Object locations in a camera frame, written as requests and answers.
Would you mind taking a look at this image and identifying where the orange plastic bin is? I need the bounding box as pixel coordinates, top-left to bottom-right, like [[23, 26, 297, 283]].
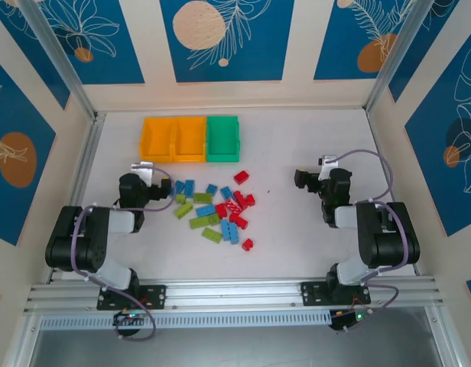
[[138, 116, 179, 164], [173, 115, 209, 164]]

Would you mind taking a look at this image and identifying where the green plastic bin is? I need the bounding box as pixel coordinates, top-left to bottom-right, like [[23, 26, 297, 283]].
[[205, 115, 242, 164]]

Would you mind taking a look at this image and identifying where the controller circuit board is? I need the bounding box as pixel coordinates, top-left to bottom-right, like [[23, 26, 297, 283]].
[[329, 310, 369, 332], [112, 310, 148, 328]]

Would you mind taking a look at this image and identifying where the grey metal panel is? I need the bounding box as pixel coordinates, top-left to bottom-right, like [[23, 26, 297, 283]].
[[28, 328, 443, 367]]

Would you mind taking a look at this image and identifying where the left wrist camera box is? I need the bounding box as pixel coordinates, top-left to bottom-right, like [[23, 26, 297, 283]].
[[130, 161, 155, 181]]

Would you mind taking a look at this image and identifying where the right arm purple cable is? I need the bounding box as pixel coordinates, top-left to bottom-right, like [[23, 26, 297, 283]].
[[329, 149, 409, 333]]

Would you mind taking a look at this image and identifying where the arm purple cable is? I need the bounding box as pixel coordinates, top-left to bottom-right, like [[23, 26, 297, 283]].
[[329, 149, 409, 333], [71, 166, 177, 342]]

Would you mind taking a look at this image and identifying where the aluminium side rail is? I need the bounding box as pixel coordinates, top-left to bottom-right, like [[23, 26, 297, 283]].
[[46, 112, 106, 284]]

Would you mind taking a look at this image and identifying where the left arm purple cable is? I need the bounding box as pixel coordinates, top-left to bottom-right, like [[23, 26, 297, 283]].
[[71, 166, 177, 342]]

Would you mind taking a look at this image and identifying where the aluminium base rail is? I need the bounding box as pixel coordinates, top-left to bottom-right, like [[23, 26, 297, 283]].
[[23, 277, 447, 314]]

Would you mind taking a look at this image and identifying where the white slotted cable duct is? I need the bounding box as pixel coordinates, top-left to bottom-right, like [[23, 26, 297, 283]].
[[39, 310, 332, 330]]

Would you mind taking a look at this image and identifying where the aluminium frame post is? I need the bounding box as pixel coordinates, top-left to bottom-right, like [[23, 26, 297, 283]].
[[364, 0, 441, 115], [13, 0, 106, 123]]

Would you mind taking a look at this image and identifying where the aluminium frame strut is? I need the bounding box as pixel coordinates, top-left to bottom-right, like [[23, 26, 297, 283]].
[[5, 311, 44, 367], [424, 305, 462, 367]]

